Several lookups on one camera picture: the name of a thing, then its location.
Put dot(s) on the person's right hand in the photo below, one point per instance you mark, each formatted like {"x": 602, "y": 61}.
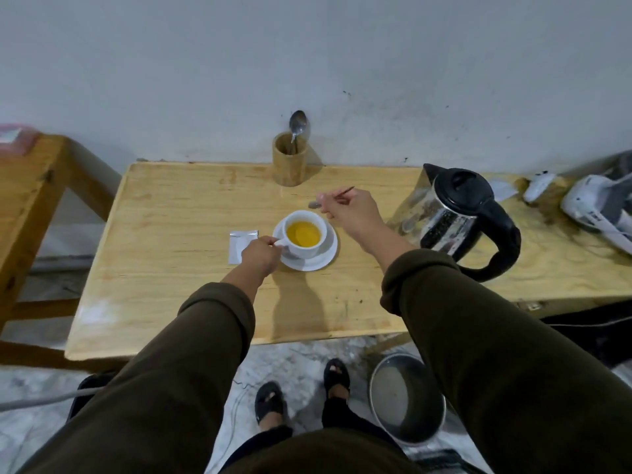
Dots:
{"x": 355, "y": 212}

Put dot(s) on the person's left hand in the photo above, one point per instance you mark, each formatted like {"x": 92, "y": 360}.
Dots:
{"x": 259, "y": 259}

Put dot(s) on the person's right fingers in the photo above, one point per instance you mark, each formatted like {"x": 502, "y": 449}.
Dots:
{"x": 330, "y": 199}

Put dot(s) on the person's left fingers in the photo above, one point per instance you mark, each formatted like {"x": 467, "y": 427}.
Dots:
{"x": 271, "y": 240}

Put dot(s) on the metal teaspoon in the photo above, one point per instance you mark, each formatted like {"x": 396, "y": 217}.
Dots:
{"x": 313, "y": 204}

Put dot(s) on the white tea cup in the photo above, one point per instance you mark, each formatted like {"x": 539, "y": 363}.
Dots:
{"x": 306, "y": 249}

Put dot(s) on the person's right forearm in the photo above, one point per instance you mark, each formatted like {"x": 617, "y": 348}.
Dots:
{"x": 493, "y": 370}

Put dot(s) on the person's left forearm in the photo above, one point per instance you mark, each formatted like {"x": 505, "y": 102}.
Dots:
{"x": 163, "y": 380}

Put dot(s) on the yellow tea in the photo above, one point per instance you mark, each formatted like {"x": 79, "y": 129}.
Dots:
{"x": 303, "y": 233}

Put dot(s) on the white sachet packet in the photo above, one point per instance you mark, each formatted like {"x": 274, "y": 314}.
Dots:
{"x": 238, "y": 246}

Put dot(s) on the bamboo utensil holder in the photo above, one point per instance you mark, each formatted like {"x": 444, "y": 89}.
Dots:
{"x": 289, "y": 167}

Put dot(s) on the white saucer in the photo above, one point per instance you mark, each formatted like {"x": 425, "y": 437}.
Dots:
{"x": 323, "y": 259}

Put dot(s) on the metal spoon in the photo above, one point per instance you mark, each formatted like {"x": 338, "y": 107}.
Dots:
{"x": 298, "y": 124}

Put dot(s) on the black steel electric kettle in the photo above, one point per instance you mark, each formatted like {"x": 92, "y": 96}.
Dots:
{"x": 459, "y": 217}

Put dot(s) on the person's right black sandal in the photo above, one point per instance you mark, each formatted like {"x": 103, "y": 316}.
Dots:
{"x": 336, "y": 372}

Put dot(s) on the person's black sandal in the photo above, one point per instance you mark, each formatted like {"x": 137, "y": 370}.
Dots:
{"x": 269, "y": 402}
{"x": 336, "y": 372}

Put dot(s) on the person's left black sandal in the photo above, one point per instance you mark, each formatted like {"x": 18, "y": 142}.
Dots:
{"x": 269, "y": 402}

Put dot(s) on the white paper scrap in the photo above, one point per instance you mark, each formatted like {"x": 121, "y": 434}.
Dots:
{"x": 502, "y": 191}

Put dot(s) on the person's right leg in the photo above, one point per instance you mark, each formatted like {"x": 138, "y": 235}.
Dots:
{"x": 345, "y": 417}

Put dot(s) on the person's leg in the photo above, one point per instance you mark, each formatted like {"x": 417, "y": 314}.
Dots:
{"x": 261, "y": 441}
{"x": 345, "y": 417}

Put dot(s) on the person's left leg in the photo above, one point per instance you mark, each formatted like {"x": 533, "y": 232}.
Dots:
{"x": 261, "y": 441}

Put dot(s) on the metal pot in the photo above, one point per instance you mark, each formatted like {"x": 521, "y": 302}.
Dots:
{"x": 405, "y": 399}

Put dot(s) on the small white controller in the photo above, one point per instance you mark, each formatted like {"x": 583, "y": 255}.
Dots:
{"x": 538, "y": 186}

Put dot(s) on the olive green shirt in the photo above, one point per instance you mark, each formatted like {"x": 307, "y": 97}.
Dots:
{"x": 326, "y": 456}

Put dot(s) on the black stool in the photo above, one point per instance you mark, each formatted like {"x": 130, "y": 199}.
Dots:
{"x": 86, "y": 392}

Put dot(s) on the wooden bench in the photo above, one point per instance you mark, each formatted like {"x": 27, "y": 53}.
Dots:
{"x": 29, "y": 207}

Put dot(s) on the white headset device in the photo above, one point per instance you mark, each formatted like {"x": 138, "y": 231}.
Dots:
{"x": 595, "y": 207}

